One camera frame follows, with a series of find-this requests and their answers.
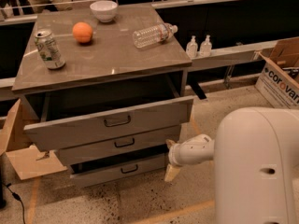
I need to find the grey drawer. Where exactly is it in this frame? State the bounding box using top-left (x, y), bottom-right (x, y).
top-left (70, 144), bottom-right (168, 188)
top-left (24, 74), bottom-right (193, 151)
top-left (55, 125), bottom-right (181, 165)

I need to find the left sanitizer bottle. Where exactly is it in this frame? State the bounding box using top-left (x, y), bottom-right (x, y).
top-left (186, 35), bottom-right (198, 58)

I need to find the orange fruit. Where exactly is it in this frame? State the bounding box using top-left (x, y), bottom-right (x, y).
top-left (72, 22), bottom-right (93, 43)

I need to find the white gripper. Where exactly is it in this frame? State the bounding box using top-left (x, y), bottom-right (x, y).
top-left (164, 134), bottom-right (214, 182)

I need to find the grey bottom drawer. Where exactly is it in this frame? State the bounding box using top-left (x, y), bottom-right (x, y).
top-left (70, 144), bottom-right (168, 188)

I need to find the clear plastic water bottle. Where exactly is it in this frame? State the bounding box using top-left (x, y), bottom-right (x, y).
top-left (133, 23), bottom-right (178, 49)

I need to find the green white soda can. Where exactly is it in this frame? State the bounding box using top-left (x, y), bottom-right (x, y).
top-left (35, 29), bottom-right (65, 70)

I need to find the grey middle drawer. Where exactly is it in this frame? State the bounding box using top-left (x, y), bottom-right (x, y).
top-left (55, 125), bottom-right (181, 165)

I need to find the sanitizer bottle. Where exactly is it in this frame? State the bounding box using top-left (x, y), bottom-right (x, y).
top-left (186, 35), bottom-right (198, 58)
top-left (199, 35), bottom-right (212, 57)

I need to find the grey drawer cabinet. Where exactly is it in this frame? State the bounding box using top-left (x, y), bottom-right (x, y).
top-left (11, 3), bottom-right (192, 123)

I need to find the corovan cardboard box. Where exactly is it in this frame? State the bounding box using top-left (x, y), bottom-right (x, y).
top-left (255, 37), bottom-right (299, 109)

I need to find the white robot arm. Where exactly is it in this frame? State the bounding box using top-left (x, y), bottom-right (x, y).
top-left (164, 107), bottom-right (299, 224)

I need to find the grey top drawer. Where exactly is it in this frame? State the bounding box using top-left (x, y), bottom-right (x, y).
top-left (24, 74), bottom-right (193, 151)

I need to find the black floor cable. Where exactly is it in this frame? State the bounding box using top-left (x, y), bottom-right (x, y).
top-left (2, 183), bottom-right (26, 224)

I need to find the flat cardboard piece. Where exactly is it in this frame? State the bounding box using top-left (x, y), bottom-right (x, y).
top-left (0, 100), bottom-right (66, 180)

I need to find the right sanitizer bottle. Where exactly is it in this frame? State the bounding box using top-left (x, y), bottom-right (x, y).
top-left (199, 35), bottom-right (212, 57)

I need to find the white ceramic bowl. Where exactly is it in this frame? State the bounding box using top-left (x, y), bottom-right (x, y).
top-left (90, 1), bottom-right (118, 22)

